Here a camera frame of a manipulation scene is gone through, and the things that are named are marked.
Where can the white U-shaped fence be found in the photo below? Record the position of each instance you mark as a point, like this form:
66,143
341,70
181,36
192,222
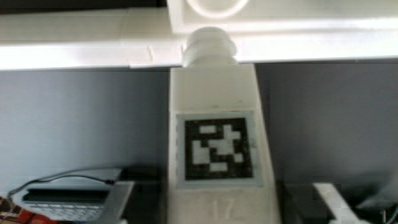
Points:
130,38

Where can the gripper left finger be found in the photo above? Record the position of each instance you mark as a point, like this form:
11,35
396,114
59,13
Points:
133,204

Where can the grey keyboard device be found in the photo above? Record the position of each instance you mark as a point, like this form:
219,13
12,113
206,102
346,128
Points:
66,204

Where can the white square tabletop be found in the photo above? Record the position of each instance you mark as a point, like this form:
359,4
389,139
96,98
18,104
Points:
282,15

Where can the white table leg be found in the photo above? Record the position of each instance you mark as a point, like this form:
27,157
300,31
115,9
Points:
220,185

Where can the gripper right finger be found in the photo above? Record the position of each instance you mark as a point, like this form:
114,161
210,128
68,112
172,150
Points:
313,205

